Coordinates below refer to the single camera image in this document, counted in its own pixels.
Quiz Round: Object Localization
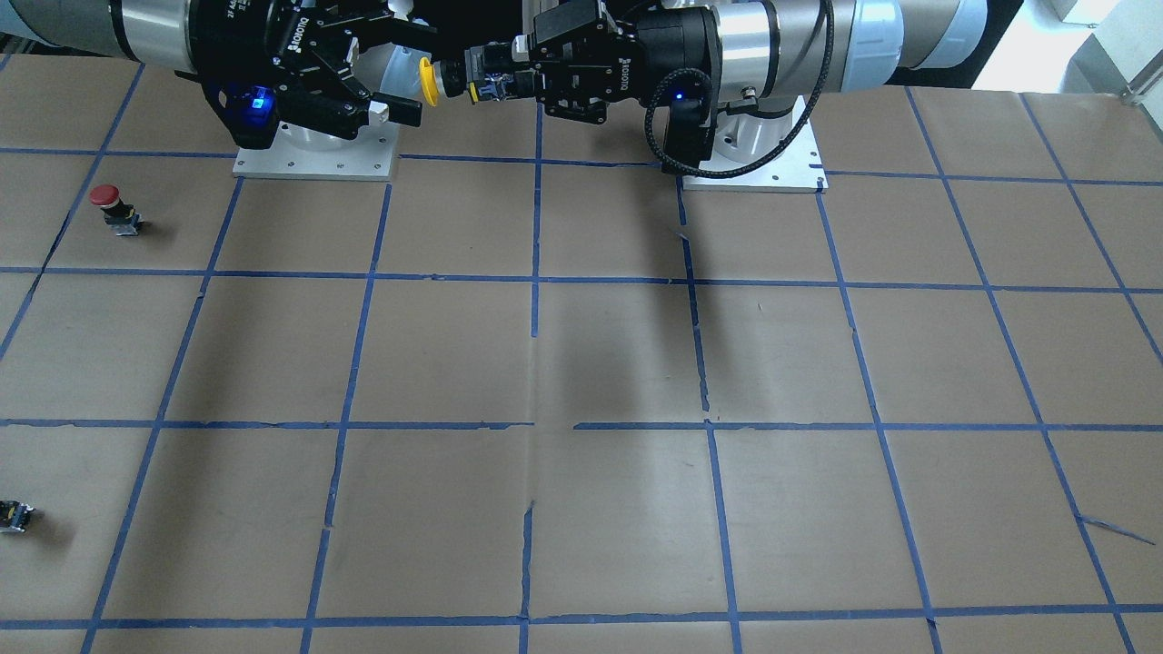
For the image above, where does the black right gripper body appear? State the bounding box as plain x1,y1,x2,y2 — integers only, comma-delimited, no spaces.
187,1,364,95

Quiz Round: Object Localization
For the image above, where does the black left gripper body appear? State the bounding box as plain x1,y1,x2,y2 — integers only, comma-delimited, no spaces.
531,1,721,125

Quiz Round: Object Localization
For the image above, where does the yellow push button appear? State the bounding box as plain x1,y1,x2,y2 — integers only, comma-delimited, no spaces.
418,50,514,106

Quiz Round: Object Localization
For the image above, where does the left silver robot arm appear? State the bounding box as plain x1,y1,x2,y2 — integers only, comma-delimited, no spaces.
431,1,989,125

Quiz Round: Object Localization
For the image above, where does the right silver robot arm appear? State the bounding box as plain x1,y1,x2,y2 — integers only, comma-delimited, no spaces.
3,1,442,150

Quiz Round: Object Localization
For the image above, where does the red push button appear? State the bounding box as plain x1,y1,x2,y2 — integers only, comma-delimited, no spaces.
88,183,142,237

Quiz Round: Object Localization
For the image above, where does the green push button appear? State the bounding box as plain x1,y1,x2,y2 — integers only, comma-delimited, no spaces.
0,500,36,533

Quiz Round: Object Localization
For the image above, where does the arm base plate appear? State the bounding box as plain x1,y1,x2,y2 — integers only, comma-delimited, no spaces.
233,123,402,182
682,95,830,193

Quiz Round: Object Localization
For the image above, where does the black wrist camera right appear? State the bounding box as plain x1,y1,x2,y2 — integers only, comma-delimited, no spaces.
200,78,280,150

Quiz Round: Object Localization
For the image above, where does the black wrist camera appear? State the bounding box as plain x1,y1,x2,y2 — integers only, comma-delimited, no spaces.
200,78,280,150
651,67,715,175

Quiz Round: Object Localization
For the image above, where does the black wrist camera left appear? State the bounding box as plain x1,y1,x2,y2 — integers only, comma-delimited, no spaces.
651,67,715,175

